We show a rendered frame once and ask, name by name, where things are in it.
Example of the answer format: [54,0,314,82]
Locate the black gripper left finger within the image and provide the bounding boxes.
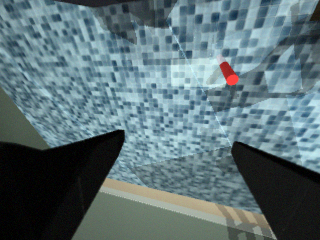
[0,129,125,240]

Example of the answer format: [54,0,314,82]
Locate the red peg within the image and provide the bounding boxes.
[220,62,238,85]

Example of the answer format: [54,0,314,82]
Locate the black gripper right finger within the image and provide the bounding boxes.
[231,141,320,240]

